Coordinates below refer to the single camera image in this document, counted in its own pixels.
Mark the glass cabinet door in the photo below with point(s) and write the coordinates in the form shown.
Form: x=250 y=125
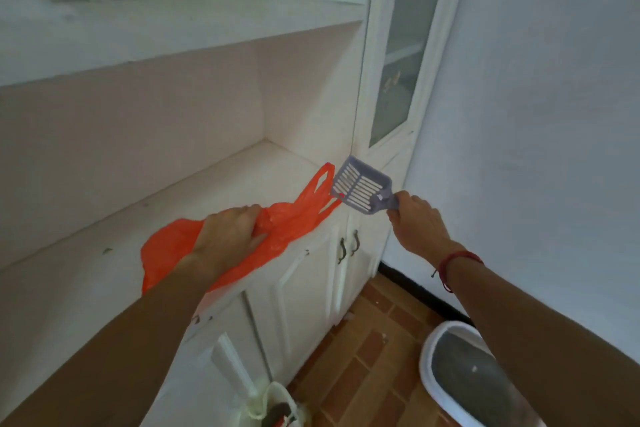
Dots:
x=400 y=66

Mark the person's right forearm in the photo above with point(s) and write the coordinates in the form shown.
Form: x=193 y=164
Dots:
x=540 y=341

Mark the grey cat litter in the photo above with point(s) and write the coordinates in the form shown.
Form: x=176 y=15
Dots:
x=465 y=386

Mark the white panel cabinet door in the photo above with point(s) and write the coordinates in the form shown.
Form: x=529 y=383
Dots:
x=305 y=301
x=225 y=341
x=367 y=266

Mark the grey plastic litter scoop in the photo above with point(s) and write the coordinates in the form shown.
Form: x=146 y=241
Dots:
x=374 y=201

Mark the person's right hand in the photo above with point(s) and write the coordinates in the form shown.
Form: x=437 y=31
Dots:
x=420 y=226

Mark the white yellow cat litter bag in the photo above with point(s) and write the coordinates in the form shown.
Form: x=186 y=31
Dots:
x=272 y=396

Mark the person's left forearm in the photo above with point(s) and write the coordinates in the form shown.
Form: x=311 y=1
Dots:
x=100 y=356

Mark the orange plastic bag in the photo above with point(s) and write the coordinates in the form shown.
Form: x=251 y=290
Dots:
x=290 y=221

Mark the white wooden cabinet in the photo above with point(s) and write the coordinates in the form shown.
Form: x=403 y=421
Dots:
x=150 y=116

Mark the person's left hand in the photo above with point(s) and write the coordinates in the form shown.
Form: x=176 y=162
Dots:
x=227 y=236

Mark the white pink cat litter box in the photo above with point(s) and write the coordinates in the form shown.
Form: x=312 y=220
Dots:
x=430 y=366

